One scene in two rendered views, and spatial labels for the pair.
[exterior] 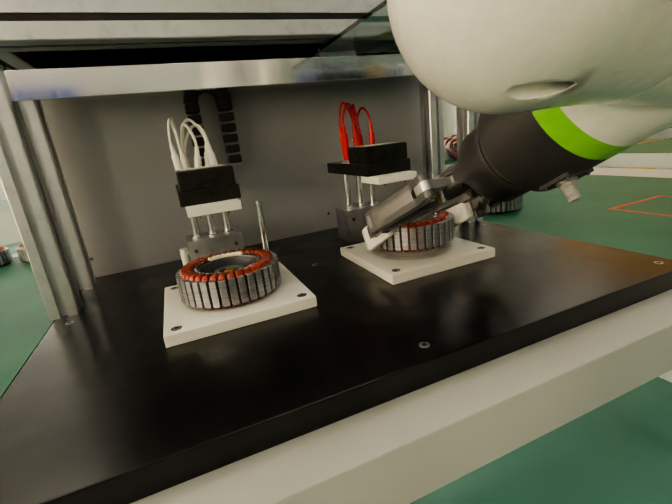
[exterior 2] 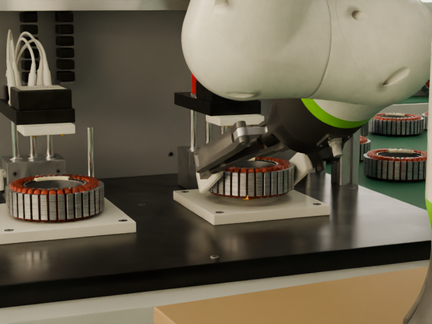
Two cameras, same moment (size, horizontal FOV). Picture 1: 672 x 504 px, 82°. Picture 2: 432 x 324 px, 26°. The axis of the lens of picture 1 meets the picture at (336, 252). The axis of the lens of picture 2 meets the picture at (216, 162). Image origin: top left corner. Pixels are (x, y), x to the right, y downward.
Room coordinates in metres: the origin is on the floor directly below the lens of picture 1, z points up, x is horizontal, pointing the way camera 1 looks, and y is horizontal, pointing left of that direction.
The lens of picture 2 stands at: (-0.64, -0.07, 1.03)
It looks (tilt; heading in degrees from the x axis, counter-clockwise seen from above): 10 degrees down; 0
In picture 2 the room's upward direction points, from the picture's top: straight up
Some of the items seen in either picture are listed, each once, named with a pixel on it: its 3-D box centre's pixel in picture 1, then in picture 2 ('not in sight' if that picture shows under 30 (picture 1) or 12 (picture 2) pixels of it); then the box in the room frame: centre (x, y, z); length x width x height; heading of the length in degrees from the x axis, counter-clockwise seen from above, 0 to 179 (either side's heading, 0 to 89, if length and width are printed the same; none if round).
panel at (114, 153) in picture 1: (266, 156); (102, 74); (0.70, 0.10, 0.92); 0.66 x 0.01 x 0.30; 111
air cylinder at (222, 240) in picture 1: (216, 251); (33, 177); (0.55, 0.17, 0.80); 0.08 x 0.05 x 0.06; 111
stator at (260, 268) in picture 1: (230, 275); (55, 197); (0.42, 0.12, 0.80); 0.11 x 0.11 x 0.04
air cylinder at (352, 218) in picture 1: (362, 220); (208, 166); (0.64, -0.05, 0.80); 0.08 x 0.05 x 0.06; 111
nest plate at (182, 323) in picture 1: (234, 295); (56, 218); (0.42, 0.12, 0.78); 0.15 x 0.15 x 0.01; 21
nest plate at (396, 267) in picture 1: (411, 251); (249, 202); (0.51, -0.10, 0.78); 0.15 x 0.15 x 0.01; 21
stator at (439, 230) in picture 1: (410, 228); (249, 176); (0.51, -0.10, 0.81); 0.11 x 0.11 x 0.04
